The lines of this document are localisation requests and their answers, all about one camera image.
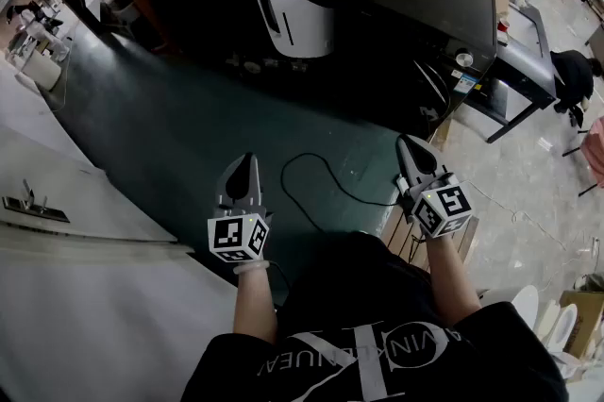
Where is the person's left forearm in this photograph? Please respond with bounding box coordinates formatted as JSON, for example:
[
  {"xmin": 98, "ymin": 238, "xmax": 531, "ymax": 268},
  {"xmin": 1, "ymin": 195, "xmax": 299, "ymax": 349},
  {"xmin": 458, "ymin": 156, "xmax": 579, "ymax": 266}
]
[{"xmin": 232, "ymin": 262, "xmax": 280, "ymax": 344}]

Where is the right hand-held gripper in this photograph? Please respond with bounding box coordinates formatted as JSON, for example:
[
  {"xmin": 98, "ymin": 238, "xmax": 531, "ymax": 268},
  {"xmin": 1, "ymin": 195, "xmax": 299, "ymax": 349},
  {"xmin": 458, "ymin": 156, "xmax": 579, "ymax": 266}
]
[{"xmin": 394, "ymin": 134, "xmax": 473, "ymax": 241}]

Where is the person's right forearm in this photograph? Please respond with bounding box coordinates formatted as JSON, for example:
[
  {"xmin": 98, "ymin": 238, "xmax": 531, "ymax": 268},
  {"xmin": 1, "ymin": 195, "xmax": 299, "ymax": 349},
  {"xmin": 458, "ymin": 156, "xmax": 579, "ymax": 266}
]
[{"xmin": 423, "ymin": 230, "xmax": 483, "ymax": 330}]

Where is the person's black t-shirt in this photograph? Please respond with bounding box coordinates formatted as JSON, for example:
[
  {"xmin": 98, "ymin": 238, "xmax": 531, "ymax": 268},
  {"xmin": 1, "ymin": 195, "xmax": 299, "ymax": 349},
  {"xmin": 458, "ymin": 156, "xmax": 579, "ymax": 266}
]
[{"xmin": 180, "ymin": 231, "xmax": 571, "ymax": 402}]

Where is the pale bangle bracelet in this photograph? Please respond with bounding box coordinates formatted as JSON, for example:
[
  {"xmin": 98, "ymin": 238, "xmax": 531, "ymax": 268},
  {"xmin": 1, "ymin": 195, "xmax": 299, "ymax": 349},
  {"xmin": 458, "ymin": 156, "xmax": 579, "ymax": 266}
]
[{"xmin": 233, "ymin": 261, "xmax": 272, "ymax": 276}]

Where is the white cabinet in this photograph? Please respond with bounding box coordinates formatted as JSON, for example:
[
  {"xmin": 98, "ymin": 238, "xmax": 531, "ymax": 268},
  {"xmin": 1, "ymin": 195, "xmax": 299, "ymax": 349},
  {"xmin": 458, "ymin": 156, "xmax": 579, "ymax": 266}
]
[{"xmin": 0, "ymin": 114, "xmax": 240, "ymax": 402}]

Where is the white toilet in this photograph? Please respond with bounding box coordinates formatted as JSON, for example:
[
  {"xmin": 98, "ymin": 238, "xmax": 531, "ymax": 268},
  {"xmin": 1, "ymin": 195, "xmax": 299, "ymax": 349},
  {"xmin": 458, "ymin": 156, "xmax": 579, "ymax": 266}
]
[{"xmin": 545, "ymin": 303, "xmax": 580, "ymax": 353}]

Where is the black floor cable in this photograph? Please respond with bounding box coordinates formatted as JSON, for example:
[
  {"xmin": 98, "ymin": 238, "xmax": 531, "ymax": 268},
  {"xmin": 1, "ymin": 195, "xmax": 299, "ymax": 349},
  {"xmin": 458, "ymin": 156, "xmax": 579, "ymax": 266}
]
[{"xmin": 280, "ymin": 152, "xmax": 408, "ymax": 234}]

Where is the wooden slat pallet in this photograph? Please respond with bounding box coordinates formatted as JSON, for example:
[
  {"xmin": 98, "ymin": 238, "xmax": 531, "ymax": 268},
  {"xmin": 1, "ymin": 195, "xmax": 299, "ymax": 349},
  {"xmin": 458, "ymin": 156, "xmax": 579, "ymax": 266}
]
[{"xmin": 380, "ymin": 119, "xmax": 480, "ymax": 274}]

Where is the metal door handle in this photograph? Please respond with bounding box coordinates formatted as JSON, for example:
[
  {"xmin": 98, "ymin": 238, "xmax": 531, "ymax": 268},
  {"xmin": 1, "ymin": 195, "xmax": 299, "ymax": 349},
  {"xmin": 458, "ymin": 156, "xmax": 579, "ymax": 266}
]
[{"xmin": 2, "ymin": 178, "xmax": 71, "ymax": 224}]

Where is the pink cloth covered chair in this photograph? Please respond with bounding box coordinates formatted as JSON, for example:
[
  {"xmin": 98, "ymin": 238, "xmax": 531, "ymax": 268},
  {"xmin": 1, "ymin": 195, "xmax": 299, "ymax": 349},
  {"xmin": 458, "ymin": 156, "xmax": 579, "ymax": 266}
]
[{"xmin": 561, "ymin": 116, "xmax": 604, "ymax": 198}]

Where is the small cardboard box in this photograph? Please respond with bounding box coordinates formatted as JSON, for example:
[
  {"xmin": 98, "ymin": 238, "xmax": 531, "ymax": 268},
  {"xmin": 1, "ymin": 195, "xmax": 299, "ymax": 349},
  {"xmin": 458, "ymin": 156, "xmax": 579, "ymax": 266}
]
[{"xmin": 559, "ymin": 290, "xmax": 604, "ymax": 360}]

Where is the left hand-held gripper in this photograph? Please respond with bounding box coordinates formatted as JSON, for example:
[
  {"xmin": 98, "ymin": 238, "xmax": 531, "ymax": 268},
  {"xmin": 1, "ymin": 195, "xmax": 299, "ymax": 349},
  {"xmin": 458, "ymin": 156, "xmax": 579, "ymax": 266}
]
[{"xmin": 207, "ymin": 153, "xmax": 275, "ymax": 264}]

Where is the black metal table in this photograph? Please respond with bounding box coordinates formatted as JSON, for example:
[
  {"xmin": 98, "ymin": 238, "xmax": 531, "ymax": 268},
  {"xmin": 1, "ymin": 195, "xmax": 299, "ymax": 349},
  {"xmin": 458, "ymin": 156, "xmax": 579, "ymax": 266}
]
[{"xmin": 460, "ymin": 6, "xmax": 559, "ymax": 144}]

